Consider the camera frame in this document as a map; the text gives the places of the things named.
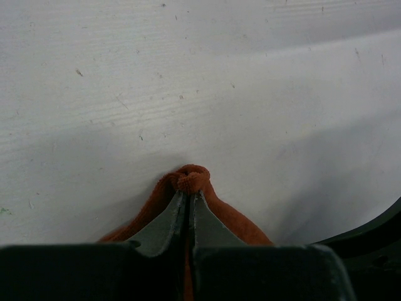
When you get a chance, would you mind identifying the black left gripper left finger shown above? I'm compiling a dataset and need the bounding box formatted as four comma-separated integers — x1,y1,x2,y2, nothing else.
1,192,188,300

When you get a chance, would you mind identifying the brown microfiber towel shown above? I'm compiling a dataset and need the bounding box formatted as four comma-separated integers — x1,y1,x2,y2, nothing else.
96,164,274,301

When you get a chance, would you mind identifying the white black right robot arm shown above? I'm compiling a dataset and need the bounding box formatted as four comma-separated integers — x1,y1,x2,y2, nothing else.
318,200,401,300

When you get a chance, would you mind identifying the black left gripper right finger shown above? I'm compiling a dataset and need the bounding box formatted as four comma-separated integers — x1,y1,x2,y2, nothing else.
190,192,356,300

